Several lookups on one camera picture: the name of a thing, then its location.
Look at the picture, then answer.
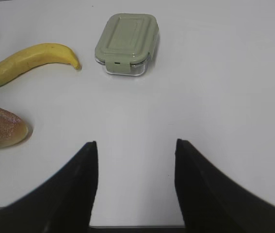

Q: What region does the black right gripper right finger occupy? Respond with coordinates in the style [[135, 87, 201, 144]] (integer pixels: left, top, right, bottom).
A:
[[175, 139, 275, 233]]

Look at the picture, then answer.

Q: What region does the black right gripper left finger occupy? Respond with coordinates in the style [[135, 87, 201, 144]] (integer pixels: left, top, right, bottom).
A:
[[0, 141, 98, 233]]

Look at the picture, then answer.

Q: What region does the sugared brown bread roll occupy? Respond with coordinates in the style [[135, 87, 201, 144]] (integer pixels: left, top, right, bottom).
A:
[[0, 108, 29, 149]]

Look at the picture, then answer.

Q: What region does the yellow banana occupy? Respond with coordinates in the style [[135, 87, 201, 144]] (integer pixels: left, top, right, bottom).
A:
[[0, 43, 81, 87]]

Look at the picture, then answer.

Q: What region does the green lid glass container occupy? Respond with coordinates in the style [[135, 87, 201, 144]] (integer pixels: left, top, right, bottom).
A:
[[95, 13, 159, 76]]

